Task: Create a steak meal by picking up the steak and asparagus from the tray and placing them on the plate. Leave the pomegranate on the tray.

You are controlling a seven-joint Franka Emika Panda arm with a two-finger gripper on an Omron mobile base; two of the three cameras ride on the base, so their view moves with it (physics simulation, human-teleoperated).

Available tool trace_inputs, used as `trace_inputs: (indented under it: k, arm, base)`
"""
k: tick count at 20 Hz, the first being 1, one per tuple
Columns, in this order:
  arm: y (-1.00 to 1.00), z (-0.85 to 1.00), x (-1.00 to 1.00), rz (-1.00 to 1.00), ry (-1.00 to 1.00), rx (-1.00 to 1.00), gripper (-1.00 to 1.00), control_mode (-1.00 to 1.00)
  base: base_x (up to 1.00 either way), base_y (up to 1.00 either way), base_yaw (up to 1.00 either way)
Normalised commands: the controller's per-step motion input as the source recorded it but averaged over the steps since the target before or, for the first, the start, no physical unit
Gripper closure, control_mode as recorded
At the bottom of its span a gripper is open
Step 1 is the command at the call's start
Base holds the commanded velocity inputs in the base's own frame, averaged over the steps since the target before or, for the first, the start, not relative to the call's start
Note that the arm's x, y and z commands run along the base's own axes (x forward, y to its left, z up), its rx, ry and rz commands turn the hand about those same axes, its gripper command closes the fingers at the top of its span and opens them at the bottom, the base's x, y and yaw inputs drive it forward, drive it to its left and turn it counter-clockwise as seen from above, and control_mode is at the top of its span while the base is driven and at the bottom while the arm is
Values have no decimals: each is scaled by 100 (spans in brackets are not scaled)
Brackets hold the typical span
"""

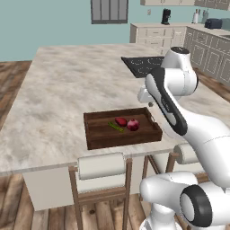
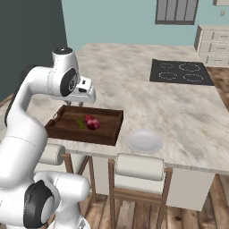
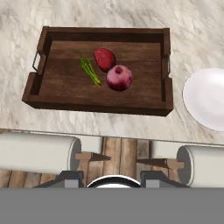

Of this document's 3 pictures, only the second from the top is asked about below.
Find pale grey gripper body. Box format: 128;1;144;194
61;85;98;105

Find reddish raw steak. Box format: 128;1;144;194
83;114;96;123

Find green asparagus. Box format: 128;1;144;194
76;115;87;130

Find dark wooden tray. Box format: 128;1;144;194
44;105;124;147

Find white round plate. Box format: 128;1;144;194
124;129;165;155

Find wooden stool with white cushion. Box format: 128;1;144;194
107;153;174;229
38;142;97;204

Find black hob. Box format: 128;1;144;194
148;58;215;87

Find grey framed window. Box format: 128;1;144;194
154;0;199;26

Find white island counter base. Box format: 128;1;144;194
71;153;216;213

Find beige drawer cabinet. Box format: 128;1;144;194
193;24;229;68

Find beige wall cabinet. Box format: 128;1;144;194
212;0;229;7

